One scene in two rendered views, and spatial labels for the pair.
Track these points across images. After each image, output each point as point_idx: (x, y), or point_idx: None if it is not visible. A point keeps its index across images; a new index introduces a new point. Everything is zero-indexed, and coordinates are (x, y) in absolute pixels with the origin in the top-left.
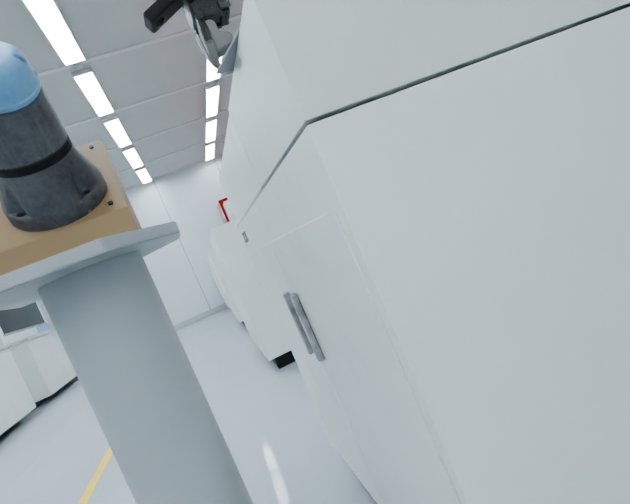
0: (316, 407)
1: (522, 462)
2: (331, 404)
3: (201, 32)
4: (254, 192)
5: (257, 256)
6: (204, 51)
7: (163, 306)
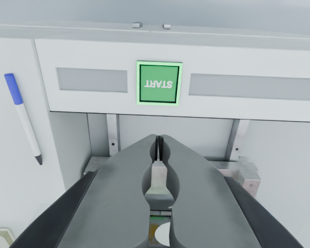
0: (253, 29)
1: None
2: (184, 27)
3: (72, 198)
4: (122, 34)
5: (276, 36)
6: (196, 175)
7: None
